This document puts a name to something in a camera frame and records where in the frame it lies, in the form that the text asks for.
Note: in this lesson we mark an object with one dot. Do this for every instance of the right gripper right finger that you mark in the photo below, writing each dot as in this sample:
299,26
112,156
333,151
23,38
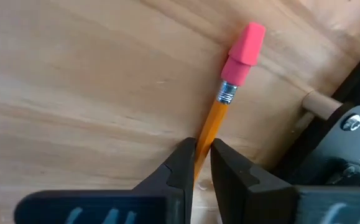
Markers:
254,199

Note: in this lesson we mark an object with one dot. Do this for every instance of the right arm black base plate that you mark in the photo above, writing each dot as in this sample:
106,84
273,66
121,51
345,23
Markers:
338,149

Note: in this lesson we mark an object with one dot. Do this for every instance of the beige cylindrical peg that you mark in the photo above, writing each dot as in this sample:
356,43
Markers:
321,104

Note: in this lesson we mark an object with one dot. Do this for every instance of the orange pencil pink eraser cap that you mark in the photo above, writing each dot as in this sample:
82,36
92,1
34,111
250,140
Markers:
210,124

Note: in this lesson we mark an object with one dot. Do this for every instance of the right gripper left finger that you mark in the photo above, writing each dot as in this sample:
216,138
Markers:
155,199

